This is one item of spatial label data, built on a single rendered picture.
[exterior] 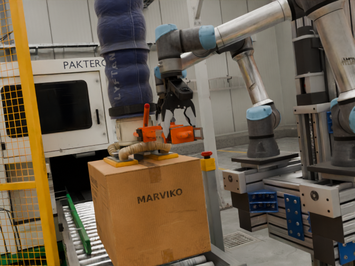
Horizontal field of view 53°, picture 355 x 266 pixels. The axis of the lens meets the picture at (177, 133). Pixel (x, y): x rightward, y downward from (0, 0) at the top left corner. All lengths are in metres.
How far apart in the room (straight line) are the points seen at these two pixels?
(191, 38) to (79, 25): 9.66
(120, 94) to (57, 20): 9.11
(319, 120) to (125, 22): 0.92
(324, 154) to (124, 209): 0.82
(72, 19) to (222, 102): 5.29
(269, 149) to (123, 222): 0.72
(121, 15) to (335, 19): 0.92
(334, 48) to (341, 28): 0.06
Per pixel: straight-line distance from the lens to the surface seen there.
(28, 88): 2.08
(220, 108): 11.94
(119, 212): 1.42
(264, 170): 1.66
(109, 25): 1.68
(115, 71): 1.66
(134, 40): 1.67
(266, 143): 1.66
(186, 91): 1.07
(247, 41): 1.85
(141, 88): 1.65
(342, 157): 1.31
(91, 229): 2.72
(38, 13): 10.69
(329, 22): 1.18
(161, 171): 1.44
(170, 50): 1.15
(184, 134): 1.10
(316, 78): 1.55
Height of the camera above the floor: 1.28
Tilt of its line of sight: 3 degrees down
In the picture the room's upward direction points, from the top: 7 degrees counter-clockwise
